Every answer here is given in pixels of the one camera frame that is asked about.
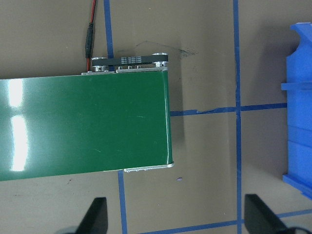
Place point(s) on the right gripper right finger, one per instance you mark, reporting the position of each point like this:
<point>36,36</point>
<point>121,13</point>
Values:
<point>260,219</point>

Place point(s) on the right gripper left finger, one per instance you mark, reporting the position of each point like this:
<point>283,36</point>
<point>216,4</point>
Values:
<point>95,220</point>

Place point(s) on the green conveyor belt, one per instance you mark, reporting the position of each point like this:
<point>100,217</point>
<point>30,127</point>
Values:
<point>116,117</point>

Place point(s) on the blue plastic bin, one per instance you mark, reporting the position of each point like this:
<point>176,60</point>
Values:
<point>299,111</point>

